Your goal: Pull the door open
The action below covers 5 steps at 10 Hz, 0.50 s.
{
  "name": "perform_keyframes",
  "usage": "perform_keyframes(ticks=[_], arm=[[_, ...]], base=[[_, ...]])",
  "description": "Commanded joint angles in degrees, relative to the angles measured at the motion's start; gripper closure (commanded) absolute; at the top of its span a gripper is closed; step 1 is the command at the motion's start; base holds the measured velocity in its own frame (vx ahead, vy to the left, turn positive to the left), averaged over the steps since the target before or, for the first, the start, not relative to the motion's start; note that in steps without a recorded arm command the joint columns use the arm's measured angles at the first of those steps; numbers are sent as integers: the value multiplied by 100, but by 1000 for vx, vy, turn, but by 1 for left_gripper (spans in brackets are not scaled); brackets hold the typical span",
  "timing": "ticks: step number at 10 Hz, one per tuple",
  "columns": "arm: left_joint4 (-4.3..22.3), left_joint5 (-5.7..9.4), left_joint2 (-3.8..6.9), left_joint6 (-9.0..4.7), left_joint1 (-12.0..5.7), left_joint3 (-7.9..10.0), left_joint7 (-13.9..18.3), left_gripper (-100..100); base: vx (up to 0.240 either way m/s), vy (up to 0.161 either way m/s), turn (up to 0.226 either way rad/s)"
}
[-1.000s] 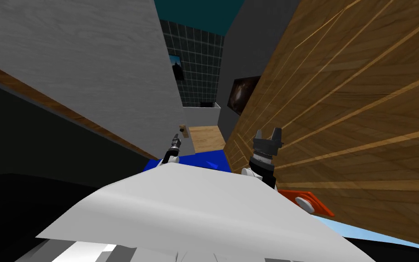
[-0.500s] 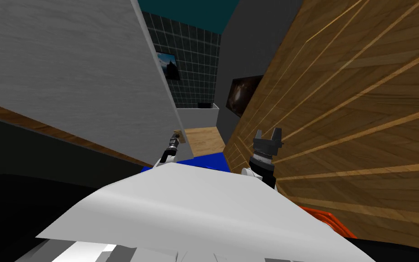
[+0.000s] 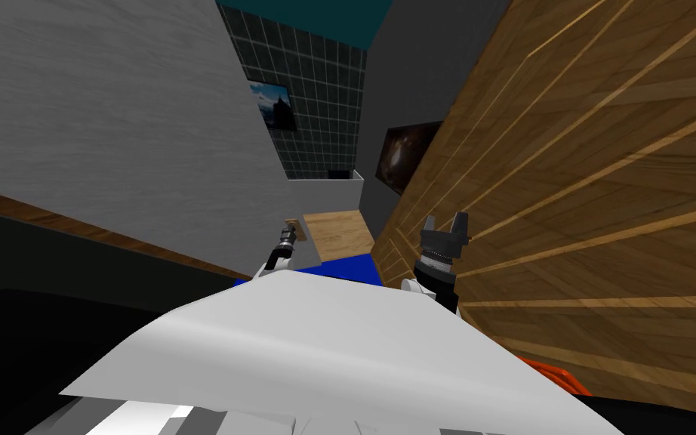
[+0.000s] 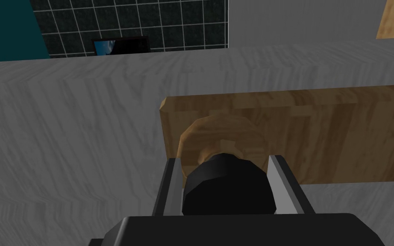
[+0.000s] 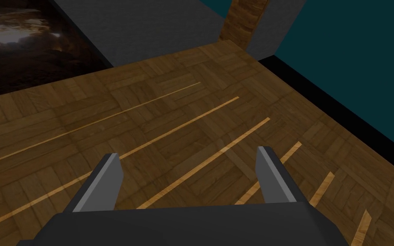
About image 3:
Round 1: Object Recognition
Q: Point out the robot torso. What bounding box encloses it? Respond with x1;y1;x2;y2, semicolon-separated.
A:
24;268;627;435

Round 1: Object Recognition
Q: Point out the orange ribbed shape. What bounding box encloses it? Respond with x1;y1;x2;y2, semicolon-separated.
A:
516;355;592;397

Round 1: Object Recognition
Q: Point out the blue flat block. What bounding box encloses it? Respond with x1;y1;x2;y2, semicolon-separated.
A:
232;253;385;288

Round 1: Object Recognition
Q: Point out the dark brown wall picture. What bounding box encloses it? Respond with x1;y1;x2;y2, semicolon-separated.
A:
374;120;445;196

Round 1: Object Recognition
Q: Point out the blue sky wall picture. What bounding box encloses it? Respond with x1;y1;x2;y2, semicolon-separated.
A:
248;79;298;133

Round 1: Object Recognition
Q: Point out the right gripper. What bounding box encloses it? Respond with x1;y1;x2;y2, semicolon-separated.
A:
417;211;471;263

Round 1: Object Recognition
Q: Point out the brown wooden cupboard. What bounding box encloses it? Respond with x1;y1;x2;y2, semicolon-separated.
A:
371;0;696;423

